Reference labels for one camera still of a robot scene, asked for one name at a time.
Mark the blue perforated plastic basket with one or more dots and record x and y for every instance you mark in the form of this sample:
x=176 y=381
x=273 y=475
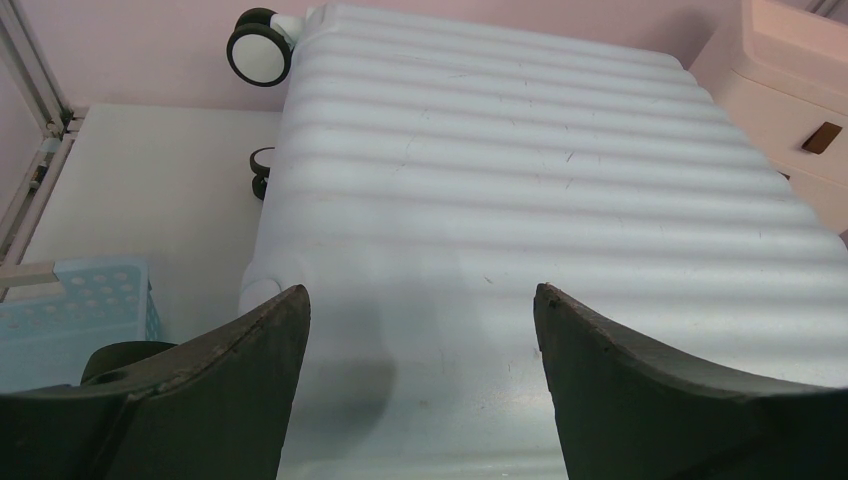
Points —
x=74 y=308

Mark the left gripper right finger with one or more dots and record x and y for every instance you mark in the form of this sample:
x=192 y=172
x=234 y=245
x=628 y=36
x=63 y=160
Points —
x=630 y=407

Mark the light blue ribbed suitcase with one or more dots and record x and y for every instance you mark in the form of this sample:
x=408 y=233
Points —
x=430 y=173

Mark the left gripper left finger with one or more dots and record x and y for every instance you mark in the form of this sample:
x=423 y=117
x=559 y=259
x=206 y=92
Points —
x=215 y=407

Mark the cream plastic drawer cabinet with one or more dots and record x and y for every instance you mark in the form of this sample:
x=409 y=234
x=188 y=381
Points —
x=780 y=73

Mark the aluminium frame rail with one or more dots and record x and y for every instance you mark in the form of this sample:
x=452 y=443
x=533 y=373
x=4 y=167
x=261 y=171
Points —
x=36 y=138

